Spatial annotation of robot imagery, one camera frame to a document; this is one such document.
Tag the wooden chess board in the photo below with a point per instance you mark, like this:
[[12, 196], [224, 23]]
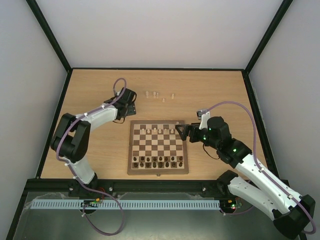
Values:
[[150, 145]]

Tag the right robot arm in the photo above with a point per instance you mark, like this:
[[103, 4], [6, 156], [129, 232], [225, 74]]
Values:
[[289, 211]]

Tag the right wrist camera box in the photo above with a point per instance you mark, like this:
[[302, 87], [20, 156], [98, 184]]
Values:
[[203, 115]]

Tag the white slotted cable duct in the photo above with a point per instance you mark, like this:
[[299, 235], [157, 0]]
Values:
[[77, 204]]

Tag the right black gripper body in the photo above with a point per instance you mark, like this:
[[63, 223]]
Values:
[[190, 132]]

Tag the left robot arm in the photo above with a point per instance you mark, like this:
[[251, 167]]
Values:
[[71, 138]]

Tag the black aluminium rail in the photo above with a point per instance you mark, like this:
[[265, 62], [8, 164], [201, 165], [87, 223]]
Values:
[[128, 186]]

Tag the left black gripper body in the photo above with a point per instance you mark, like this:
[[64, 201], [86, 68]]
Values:
[[132, 111]]

